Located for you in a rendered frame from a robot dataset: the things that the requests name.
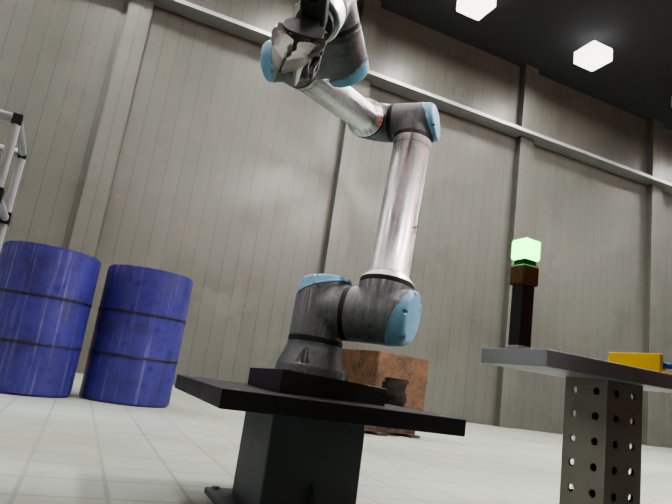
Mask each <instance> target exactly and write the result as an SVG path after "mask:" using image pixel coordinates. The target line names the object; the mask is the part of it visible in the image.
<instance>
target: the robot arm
mask: <svg viewBox="0 0 672 504"><path fill-rule="evenodd" d="M357 1H358V0H300V1H299V2H298V3H296V4H295V5H294V8H295V9H294V15H293V17H290V18H285V21H284V22H283V23H280V22H278V25H277V26H275V27H274V28H273V29H272V32H271V40H268V41H266V42H265V43H264V44H263V46H262V49H261V57H260V63H261V69H262V73H263V75H264V77H265V79H266V80H267V81H268V82H273V83H277V82H284V83H286V84H287V85H289V86H291V87H292V88H294V89H297V90H298V91H300V92H301V93H303V94H304V95H306V96H307V97H309V98H310V99H312V100H313V101H315V102H316V103H318V104H319V105H321V106H322V107H324V108H325V109H327V110H328V111H330V112H331V113H333V114H334V115H336V116H337V117H339V118H340V119H342V120H343V121H345V122H346V123H347V125H348V127H349V129H350V131H351V132H352V133H354V134H355V135H357V136H358V137H360V138H363V139H367V140H372V141H378V142H393V149H392V154H391V159H390V164H389V169H388V174H387V179H386V185H385V190H384V195H383V200H382V205H381V210H380V216H379V221H378V226H377V231H376V236H375V241H374V247H373V252H372V257H371V262H370V267H369V271H368V272H366V273H364V274H363V275H361V277H360V281H359V286H353V284H352V281H351V280H350V279H348V278H346V277H340V276H339V275H333V274H310V275H307V276H304V277H303V278H302V279H301V280H300V283H299V287H298V290H297V292H296V299H295V304H294V310H293V315H292V320H291V325H290V331H289V336H288V341H287V344H286V346H285V348H284V350H283V351H282V353H281V355H280V356H279V358H278V360H277V361H276V365H275V369H286V370H288V369H291V370H292V371H297V372H302V373H307V374H312V375H318V376H323V377H328V378H333V379H339V380H345V370H344V364H343V359H342V345H343V341H350V342H359V343H367V344H375V345H383V346H387V347H392V346H395V347H405V346H407V345H409V344H410V343H411V342H412V341H413V339H414V337H415V335H416V332H417V330H418V325H419V322H420V316H421V303H420V302H421V298H420V295H419V293H418V292H416V291H414V289H415V285H414V284H413V282H412V281H411V280H410V279H409V275H410V269H411V263H412V257H413V251H414V245H415V239H416V233H417V227H418V221H419V215H420V209H421V203H422V197H423V191H424V185H425V179H426V173H427V167H428V160H429V154H430V149H431V147H432V142H436V141H439V139H440V120H439V114H438V110H437V107H436V105H435V104H434V103H432V102H418V103H397V104H385V103H379V102H377V101H375V100H374V99H370V98H364V97H363V96H362V95H360V94H359V93H358V92H357V91H356V90H354V89H353V88H352V87H351V85H354V84H356V83H358V82H360V81H361V80H363V79H364V78H365V77H366V75H367V74H368V72H369V63H368V54H367V52H366V47H365V42H364V38H363V33H362V28H361V23H360V19H359V14H358V9H357V4H356V3H357Z"/></svg>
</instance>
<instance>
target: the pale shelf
mask: <svg viewBox="0 0 672 504"><path fill-rule="evenodd" d="M481 362H482V363H485V364H491V365H496V366H502V367H507V368H513V369H518V370H524V371H529V372H535V373H541V374H546V375H552V376H557V377H563V378H566V377H576V378H590V379H604V380H612V381H617V382H623V383H628V384H633V385H639V386H643V391H654V392H665V393H672V374H667V373H662V372H657V371H653V370H648V369H643V368H638V367H633V366H628V365H623V364H618V363H614V362H609V361H604V360H599V359H594V358H589V357H584V356H579V355H575V354H570V353H565V352H560V351H555V350H550V349H524V348H482V354H481Z"/></svg>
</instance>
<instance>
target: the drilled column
mask: <svg viewBox="0 0 672 504"><path fill-rule="evenodd" d="M574 387H577V393H575V392H574ZM631 394H632V395H633V400H632V399H631ZM642 406H643V386H639V385H633V384H628V383H623V382H617V381H612V380H604V379H590V378H576V377H566V383H565V402H564V422H563V441H562V460H561V480H560V499H559V504H640V494H641V450H642ZM573 410H575V411H576V416H575V417H574V416H573ZM631 418H632V421H633V422H632V424H631V423H630V419H631ZM572 434H575V439H574V440H572V438H571V436H572ZM630 443H631V444H632V448H631V449H630V447H629V446H630ZM571 459H574V463H573V464H572V465H571V463H570V460H571ZM629 469H631V474H629ZM570 484H572V485H573V487H572V489H570V488H569V485H570ZM629 495H630V496H631V497H630V500H628V496H629Z"/></svg>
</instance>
